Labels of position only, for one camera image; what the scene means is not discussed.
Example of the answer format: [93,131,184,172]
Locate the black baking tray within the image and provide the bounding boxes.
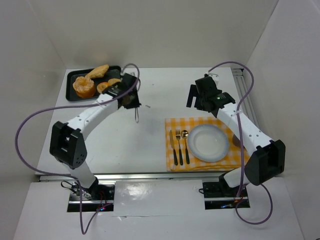
[65,64,122,102]

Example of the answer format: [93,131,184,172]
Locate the small oval bread roll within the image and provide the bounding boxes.
[107,78,122,86]

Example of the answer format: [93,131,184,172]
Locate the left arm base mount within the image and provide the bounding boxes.
[60,180,115,213]

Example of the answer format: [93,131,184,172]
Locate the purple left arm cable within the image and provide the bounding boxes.
[14,62,141,235]

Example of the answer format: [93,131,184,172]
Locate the white blue-rimmed plate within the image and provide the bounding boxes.
[187,124,230,163]

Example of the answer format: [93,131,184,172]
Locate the long golden bread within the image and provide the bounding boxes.
[85,64,110,79]

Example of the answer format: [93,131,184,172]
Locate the round donut bread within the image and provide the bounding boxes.
[96,82,110,94]

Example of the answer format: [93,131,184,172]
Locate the purple mug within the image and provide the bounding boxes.
[232,134,241,147]

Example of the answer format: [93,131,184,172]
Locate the orange fluted cake bread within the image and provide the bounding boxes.
[72,76,96,99]

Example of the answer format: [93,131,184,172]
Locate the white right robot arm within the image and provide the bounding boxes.
[186,74,286,189]

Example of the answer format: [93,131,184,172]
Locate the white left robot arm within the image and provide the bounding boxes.
[49,73,141,196]

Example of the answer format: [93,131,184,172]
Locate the gold knife black handle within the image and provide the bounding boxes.
[169,130,178,166]

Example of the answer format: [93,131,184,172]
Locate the aluminium rail front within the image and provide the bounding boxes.
[38,172,226,182]

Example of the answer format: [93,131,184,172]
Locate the gold fork black handle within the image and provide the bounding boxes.
[175,129,184,166]

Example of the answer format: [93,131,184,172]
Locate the gold spoon black handle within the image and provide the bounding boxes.
[181,130,190,165]

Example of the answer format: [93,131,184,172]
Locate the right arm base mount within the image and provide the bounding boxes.
[198,181,250,210]

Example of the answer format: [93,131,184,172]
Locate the yellow checkered cloth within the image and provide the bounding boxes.
[165,117,241,172]

